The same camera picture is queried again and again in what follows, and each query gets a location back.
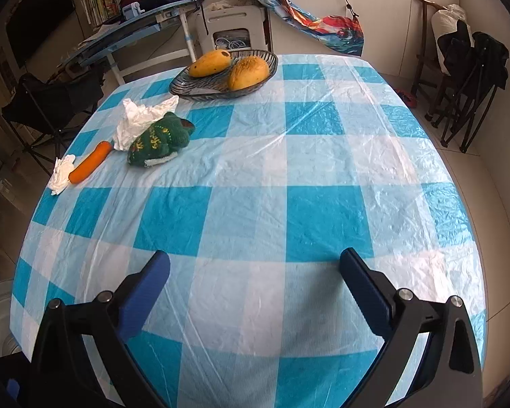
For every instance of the orange carrot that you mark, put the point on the orange carrot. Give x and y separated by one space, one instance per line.
89 163

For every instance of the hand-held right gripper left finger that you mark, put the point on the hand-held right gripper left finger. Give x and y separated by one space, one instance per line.
146 293

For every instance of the white plastic stool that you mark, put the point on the white plastic stool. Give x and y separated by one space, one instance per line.
233 25

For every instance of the black television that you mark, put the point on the black television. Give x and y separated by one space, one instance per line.
38 12

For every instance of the white cabinet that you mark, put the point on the white cabinet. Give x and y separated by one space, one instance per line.
391 12

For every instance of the black folding chair with jacket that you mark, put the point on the black folding chair with jacket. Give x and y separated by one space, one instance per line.
476 72

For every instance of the glass fruit bowl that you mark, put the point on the glass fruit bowl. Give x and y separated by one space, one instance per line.
204 87

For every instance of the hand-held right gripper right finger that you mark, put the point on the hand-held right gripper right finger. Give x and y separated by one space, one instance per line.
365 293

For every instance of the rough yellow mango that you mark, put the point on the rough yellow mango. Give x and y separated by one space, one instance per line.
248 73

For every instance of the smooth yellow mango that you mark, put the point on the smooth yellow mango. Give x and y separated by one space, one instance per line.
208 64

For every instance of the green plush toy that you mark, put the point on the green plush toy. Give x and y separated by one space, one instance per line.
159 138

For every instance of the light blue pencil sharpener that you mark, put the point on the light blue pencil sharpener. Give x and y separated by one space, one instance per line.
131 9

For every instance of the white bag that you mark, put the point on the white bag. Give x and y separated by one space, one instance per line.
446 19

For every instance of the small crumpled white tissue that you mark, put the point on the small crumpled white tissue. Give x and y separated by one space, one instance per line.
61 174

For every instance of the blue white checked tablecloth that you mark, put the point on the blue white checked tablecloth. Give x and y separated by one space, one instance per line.
280 204

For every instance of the colourful hanging bag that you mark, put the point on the colourful hanging bag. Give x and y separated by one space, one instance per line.
323 27

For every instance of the row of books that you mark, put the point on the row of books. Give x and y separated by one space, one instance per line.
102 4

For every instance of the blue glass desk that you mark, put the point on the blue glass desk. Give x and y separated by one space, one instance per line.
119 36

